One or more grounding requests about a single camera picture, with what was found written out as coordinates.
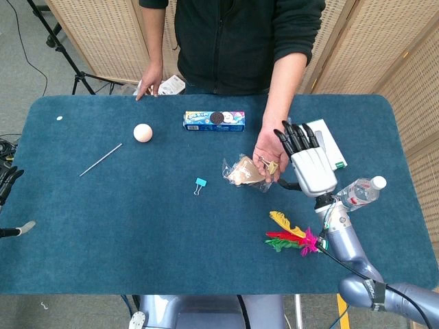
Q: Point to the teal felt table cover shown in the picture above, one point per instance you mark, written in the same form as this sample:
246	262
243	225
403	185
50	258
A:
154	240

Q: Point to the white printed package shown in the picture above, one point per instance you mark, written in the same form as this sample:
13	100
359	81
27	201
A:
173	85

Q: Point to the clear plastic water bottle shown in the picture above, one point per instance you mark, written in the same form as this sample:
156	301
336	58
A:
360	193

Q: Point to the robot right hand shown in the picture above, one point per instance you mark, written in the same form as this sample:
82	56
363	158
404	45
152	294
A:
313	168

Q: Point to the white box with green end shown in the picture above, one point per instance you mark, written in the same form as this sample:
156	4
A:
331	144

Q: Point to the person's torso black jacket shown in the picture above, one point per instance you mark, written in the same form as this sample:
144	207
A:
240	44

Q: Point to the colourful feathers bundle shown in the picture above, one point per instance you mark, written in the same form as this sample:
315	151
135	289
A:
291	241

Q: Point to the metal table leg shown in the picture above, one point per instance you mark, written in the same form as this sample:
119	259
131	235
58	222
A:
298	312

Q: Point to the person's right forearm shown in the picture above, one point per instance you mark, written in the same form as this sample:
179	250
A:
155	37

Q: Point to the black tripod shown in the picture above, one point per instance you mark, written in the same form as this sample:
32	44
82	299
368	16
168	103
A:
80	75

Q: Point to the person's left forearm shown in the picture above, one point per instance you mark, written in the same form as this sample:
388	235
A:
284	89

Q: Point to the grey-blue robot torso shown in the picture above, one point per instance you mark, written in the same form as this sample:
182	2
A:
205	312

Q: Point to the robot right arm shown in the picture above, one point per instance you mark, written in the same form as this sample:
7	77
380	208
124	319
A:
346	250

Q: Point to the person's left hand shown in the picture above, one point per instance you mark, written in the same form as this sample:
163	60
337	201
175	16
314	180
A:
269	144

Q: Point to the white foam ball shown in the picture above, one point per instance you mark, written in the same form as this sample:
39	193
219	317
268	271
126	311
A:
143	133

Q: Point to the blue cookie box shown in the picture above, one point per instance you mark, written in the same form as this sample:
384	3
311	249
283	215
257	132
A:
205	125

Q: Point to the thin metal rod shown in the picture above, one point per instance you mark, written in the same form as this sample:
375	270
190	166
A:
101	160

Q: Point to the teal binder clip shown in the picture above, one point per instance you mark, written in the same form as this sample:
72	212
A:
201	182

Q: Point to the bagged brown paper filters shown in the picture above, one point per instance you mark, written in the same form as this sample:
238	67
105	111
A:
243	173

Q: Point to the yellow binder clip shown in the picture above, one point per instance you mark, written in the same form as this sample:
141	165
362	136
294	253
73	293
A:
273	168

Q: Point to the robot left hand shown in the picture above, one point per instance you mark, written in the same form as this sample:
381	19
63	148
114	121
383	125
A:
8	178

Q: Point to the person's right hand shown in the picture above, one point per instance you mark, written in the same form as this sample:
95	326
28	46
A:
151	80

